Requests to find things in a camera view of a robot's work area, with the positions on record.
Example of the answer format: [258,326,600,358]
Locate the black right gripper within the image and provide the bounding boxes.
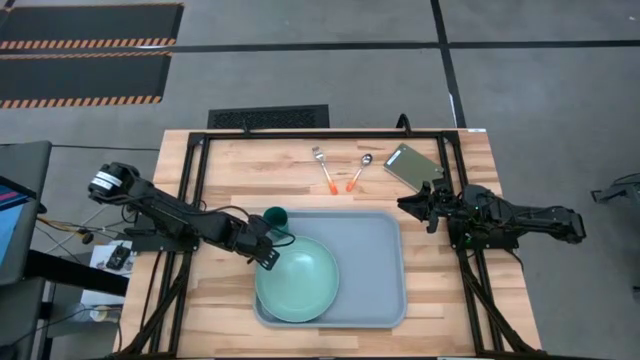
[396,179,477,235]

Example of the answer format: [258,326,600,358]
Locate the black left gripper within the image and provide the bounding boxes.
[234,215,282,272]

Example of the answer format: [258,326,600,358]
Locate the pale green plate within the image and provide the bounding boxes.
[254,234,341,324]

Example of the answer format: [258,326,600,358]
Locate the dark green cup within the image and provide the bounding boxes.
[262,205,291,238]

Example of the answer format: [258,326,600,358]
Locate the spoon with orange handle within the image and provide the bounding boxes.
[344,152,375,194]

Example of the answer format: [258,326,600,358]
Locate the fork with orange handle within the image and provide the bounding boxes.
[311,145,340,196]

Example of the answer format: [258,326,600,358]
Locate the grey plastic tray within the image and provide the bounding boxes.
[252,209,409,330]

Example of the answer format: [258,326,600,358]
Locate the green spiral notebook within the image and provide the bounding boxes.
[382,142,446,193]

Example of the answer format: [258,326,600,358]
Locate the black floor vent grate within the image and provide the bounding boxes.
[206,103,331,130]

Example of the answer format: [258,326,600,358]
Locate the black handheld controller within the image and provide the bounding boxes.
[105,242,133,272]

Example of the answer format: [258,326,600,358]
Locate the white paper sheet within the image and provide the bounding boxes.
[79,239,136,308]

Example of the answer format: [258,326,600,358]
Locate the black desk bar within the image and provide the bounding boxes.
[23,248,131,298]

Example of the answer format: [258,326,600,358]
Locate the grey equipment piece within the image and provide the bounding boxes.
[590,172,640,204]

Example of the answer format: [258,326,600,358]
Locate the grey computer monitor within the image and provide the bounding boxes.
[0,140,53,288]

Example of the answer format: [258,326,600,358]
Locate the black mat with hazard stripes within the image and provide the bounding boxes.
[0,51,174,111]
[0,3,186,52]

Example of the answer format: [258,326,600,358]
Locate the black aluminium table frame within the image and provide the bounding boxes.
[113,128,542,360]

